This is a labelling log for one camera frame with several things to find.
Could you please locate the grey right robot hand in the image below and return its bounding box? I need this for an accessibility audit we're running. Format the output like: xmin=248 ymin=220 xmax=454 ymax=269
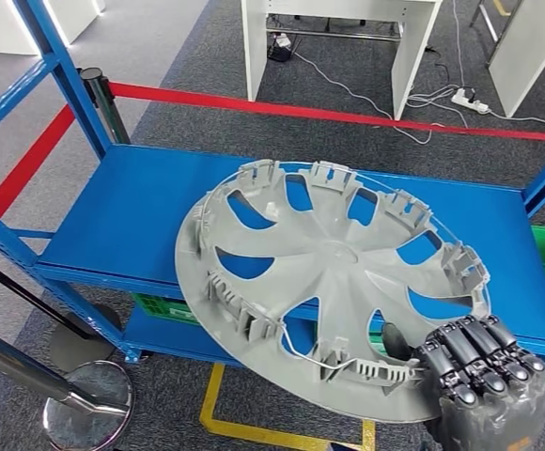
xmin=381 ymin=314 xmax=545 ymax=451

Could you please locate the grey plastic wheel hubcap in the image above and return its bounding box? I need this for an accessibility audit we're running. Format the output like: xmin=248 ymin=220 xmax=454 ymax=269
xmin=174 ymin=159 xmax=491 ymax=425

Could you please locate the blue metal shelf rack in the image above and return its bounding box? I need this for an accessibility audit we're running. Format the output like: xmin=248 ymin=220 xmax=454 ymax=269
xmin=0 ymin=0 xmax=545 ymax=378

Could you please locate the white power strip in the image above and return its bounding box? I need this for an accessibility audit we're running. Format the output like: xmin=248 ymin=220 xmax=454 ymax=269
xmin=450 ymin=87 xmax=490 ymax=116

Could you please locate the white board panel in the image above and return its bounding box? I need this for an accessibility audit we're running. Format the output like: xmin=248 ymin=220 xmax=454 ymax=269
xmin=487 ymin=0 xmax=545 ymax=119

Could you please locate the red barrier belt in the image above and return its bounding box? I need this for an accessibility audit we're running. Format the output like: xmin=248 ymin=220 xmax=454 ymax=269
xmin=0 ymin=104 xmax=76 ymax=254
xmin=108 ymin=81 xmax=545 ymax=145

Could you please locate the black device with white plug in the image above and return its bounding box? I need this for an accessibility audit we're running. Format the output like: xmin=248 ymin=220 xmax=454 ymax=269
xmin=266 ymin=32 xmax=297 ymax=64

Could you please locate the chrome stanchion with round base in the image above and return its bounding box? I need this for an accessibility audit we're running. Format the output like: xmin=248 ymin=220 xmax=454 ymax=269
xmin=0 ymin=323 xmax=135 ymax=451

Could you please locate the white lit display block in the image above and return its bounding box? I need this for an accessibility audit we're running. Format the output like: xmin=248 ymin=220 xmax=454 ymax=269
xmin=0 ymin=0 xmax=107 ymax=56

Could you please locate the white cable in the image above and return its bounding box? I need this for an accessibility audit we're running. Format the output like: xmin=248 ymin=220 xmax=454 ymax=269
xmin=292 ymin=51 xmax=444 ymax=147

